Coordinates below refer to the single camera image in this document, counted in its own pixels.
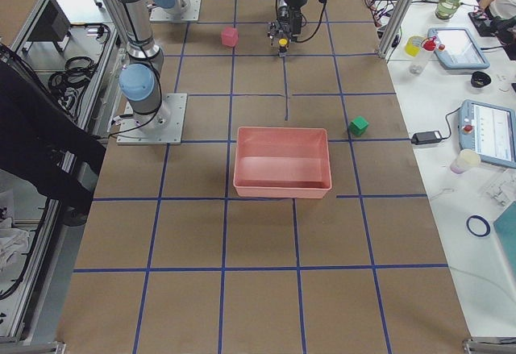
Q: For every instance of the yellow push button switch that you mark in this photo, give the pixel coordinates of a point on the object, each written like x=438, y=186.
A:
x=283, y=45

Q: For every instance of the pink cube near bases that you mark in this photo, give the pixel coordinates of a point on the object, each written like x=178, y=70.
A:
x=229, y=37

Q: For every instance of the yellow tape roll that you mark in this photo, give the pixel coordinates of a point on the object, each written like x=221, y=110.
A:
x=413, y=45

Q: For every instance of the red cap squeeze bottle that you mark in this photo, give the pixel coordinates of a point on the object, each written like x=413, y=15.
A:
x=427, y=48

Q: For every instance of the green cube near bin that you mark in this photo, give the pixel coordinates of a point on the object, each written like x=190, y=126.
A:
x=358, y=126

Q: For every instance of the pink plastic bin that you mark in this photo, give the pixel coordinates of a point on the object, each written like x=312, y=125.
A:
x=282, y=162

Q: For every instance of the teach pendant far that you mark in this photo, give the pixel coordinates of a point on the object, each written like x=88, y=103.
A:
x=461, y=50

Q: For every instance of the teach pendant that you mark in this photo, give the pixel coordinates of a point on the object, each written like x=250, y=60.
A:
x=461, y=50
x=489, y=131

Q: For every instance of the black power adapter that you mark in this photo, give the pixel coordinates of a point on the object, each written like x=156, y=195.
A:
x=426, y=137

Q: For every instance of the black bowl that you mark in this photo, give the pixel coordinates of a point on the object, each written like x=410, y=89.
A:
x=480, y=79

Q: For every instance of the person in white shirt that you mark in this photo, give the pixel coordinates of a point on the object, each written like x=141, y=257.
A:
x=496, y=11

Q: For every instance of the white plastic cup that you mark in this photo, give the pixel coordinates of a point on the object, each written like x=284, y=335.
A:
x=466, y=160

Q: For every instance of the teach pendant near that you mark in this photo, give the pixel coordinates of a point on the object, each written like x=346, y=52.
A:
x=489, y=131

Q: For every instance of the person in brown shirt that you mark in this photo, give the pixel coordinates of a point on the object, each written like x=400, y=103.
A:
x=30, y=124

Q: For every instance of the blue tape roll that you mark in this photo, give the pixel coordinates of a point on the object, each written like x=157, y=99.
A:
x=478, y=226

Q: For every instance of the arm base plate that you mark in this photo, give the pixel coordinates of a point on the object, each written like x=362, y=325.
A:
x=184, y=11
x=165, y=128

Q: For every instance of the aluminium frame post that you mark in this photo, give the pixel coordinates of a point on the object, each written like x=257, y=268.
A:
x=392, y=27

